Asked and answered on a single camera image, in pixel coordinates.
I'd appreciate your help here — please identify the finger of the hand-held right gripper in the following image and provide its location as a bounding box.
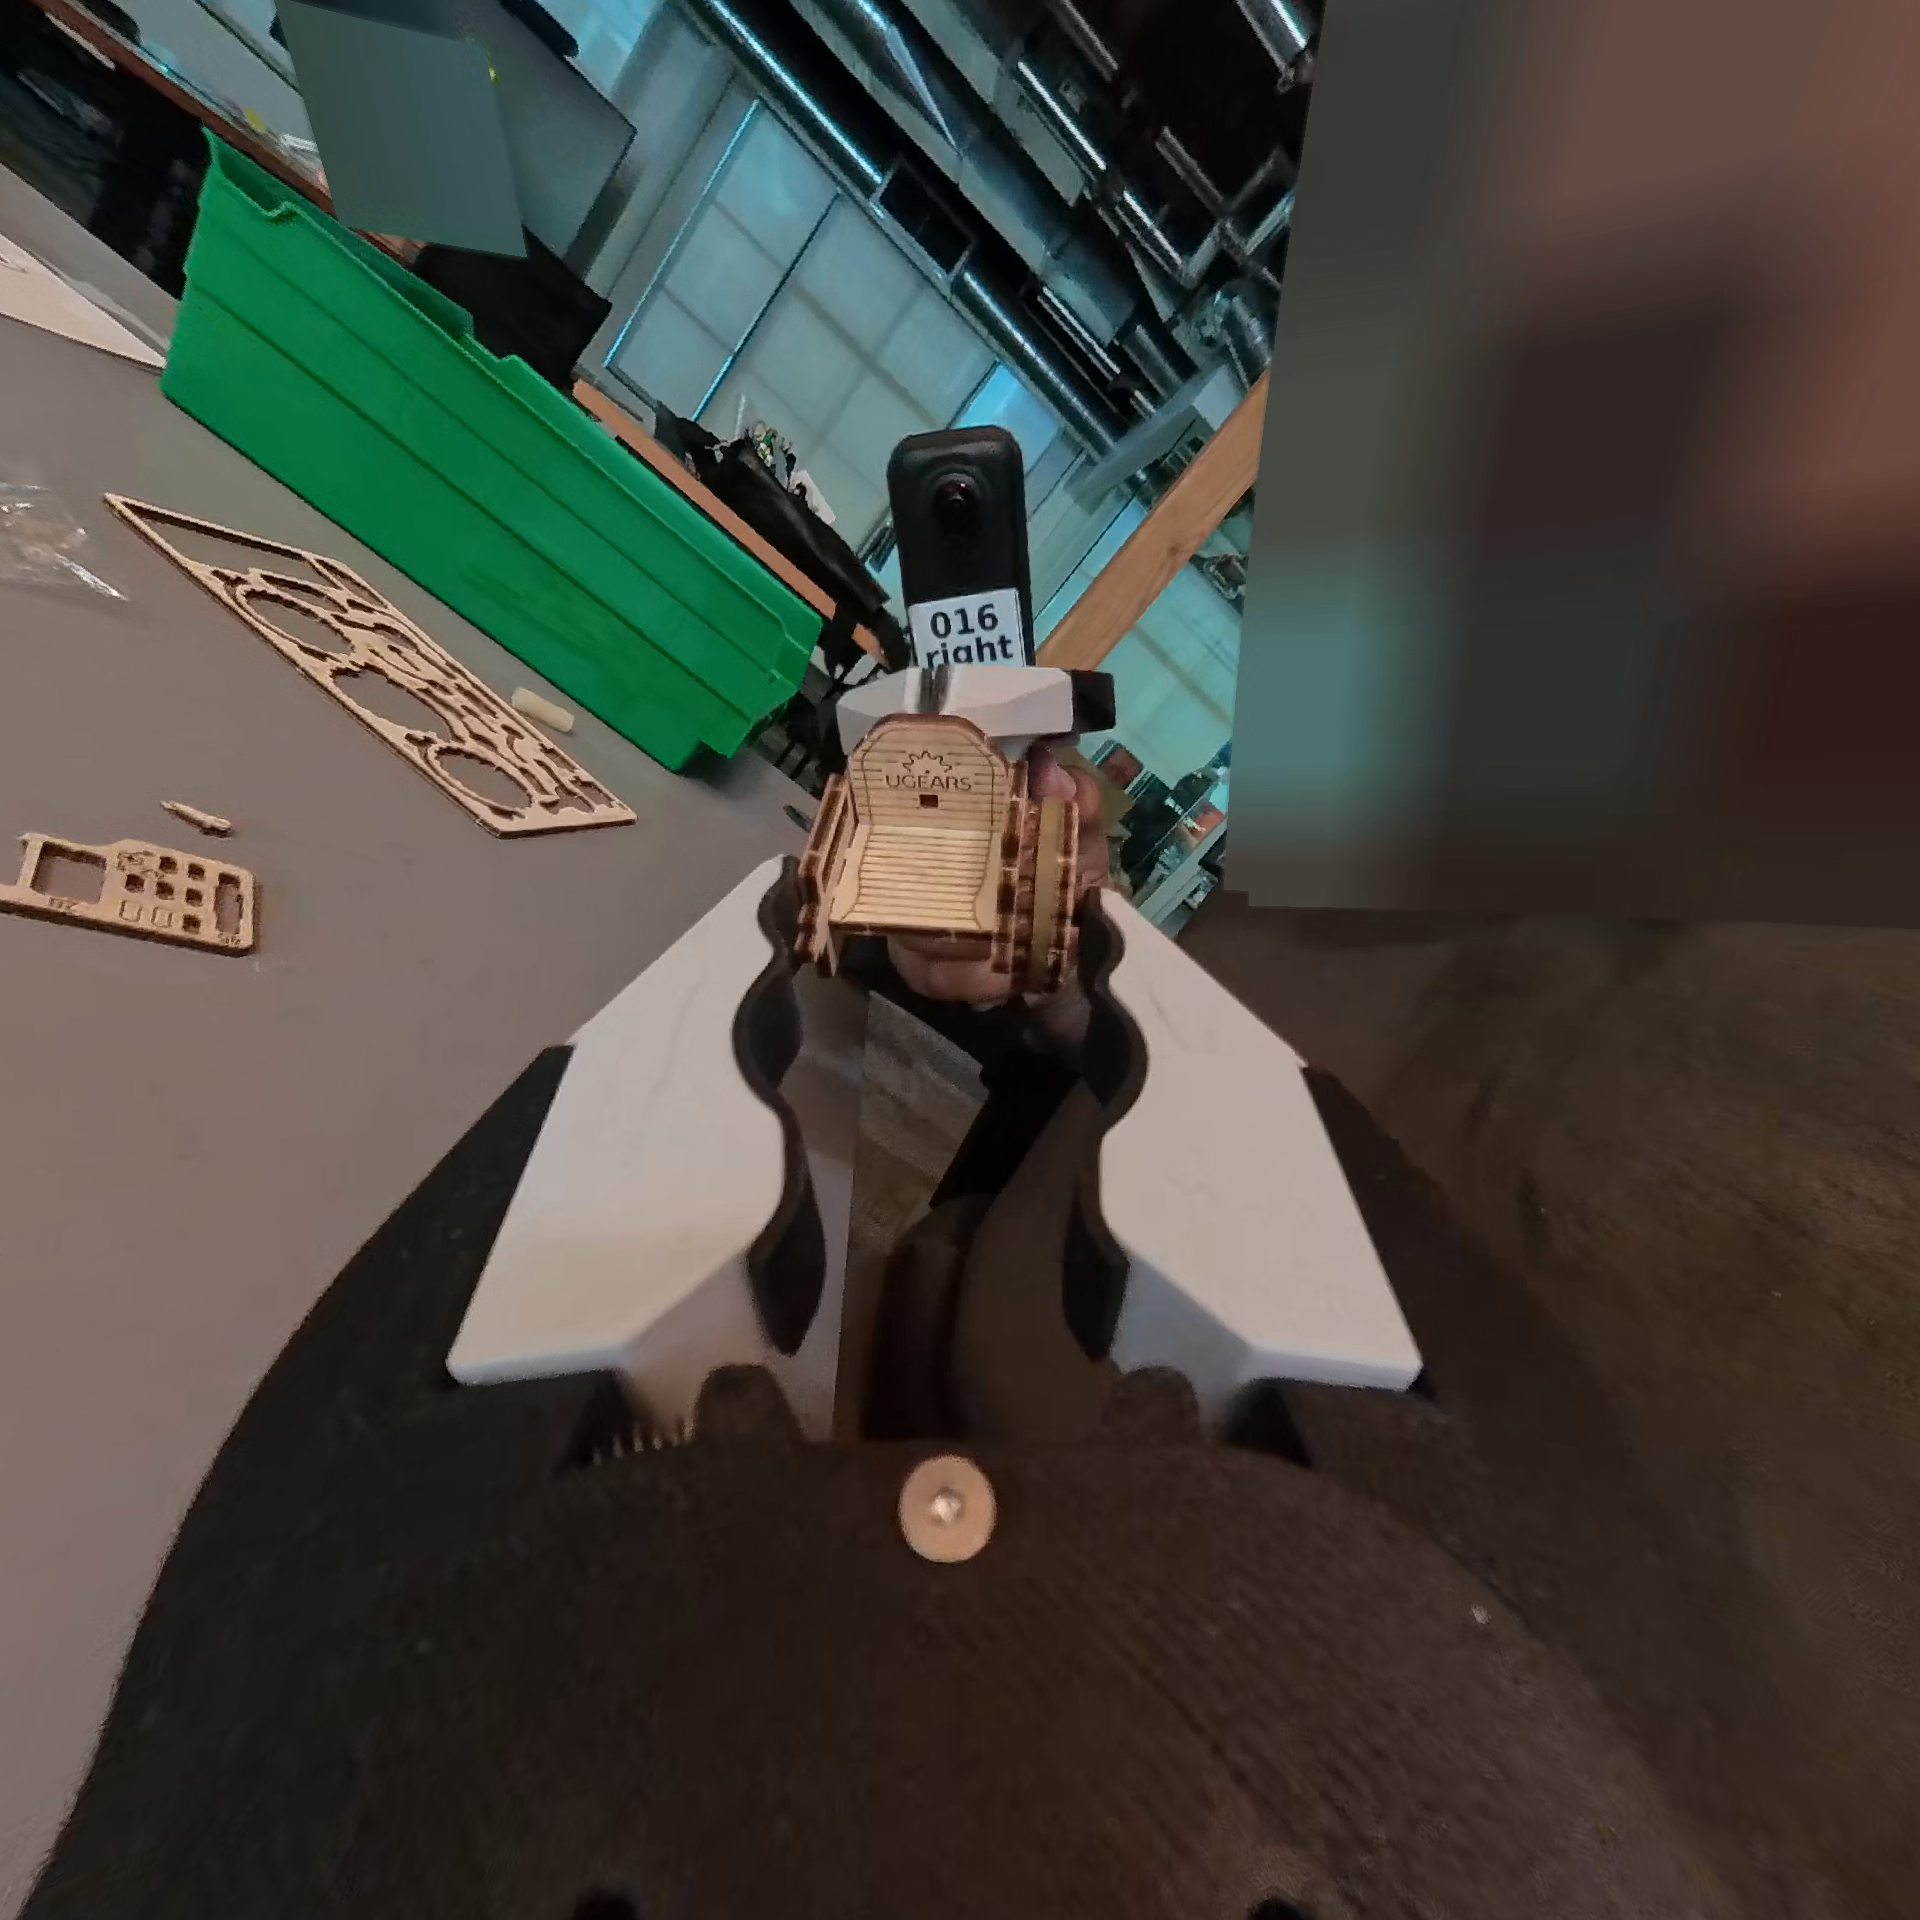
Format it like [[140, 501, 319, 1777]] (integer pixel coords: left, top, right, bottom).
[[938, 663, 1087, 751], [834, 667, 942, 749]]

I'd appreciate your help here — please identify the black bag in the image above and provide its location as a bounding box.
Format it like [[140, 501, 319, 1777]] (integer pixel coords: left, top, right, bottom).
[[660, 416, 890, 601]]

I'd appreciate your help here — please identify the person's right hand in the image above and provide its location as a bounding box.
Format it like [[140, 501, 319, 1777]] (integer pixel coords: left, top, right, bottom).
[[892, 745, 1124, 1046]]

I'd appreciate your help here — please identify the dark monitor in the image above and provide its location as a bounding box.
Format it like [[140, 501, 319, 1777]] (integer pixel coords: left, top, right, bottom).
[[479, 31, 639, 280]]

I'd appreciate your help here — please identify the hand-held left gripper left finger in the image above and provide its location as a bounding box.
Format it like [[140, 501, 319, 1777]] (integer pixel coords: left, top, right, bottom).
[[447, 856, 839, 1433]]

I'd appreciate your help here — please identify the grey desk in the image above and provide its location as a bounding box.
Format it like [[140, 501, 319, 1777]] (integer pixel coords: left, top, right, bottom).
[[0, 159, 874, 1920]]

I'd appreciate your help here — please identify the wooden cutout sheet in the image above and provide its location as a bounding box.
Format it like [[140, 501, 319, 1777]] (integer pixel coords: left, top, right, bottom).
[[106, 497, 639, 840]]

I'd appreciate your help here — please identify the person's brown clothing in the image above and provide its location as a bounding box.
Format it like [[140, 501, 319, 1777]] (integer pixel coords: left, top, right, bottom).
[[1183, 913, 1920, 1920]]

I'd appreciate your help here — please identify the slotted wooden panel piece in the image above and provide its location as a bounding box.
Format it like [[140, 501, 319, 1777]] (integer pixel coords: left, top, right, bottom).
[[0, 833, 260, 958]]

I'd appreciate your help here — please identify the clear plastic bag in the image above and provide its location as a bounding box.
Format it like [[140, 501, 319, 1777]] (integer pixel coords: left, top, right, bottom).
[[0, 464, 134, 601]]

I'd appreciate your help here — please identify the wooden model assembly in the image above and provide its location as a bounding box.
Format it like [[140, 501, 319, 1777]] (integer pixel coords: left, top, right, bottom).
[[795, 712, 1082, 999]]

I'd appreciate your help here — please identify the wooden beam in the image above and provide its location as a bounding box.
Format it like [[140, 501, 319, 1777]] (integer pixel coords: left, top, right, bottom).
[[1035, 376, 1273, 673]]

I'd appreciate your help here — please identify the green plastic bin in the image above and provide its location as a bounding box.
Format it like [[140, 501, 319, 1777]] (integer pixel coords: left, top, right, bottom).
[[161, 129, 827, 776]]

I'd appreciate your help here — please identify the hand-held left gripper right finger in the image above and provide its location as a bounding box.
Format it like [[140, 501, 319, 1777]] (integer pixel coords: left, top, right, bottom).
[[1068, 885, 1425, 1427]]

